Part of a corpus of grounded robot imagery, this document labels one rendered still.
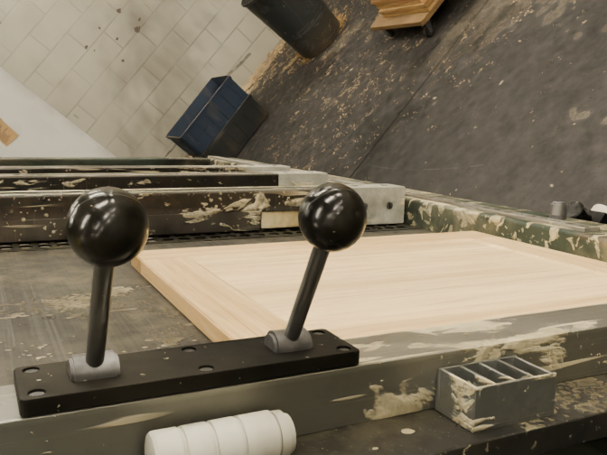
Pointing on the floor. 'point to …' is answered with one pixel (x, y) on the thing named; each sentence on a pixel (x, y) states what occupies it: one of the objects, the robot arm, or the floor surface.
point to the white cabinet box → (38, 126)
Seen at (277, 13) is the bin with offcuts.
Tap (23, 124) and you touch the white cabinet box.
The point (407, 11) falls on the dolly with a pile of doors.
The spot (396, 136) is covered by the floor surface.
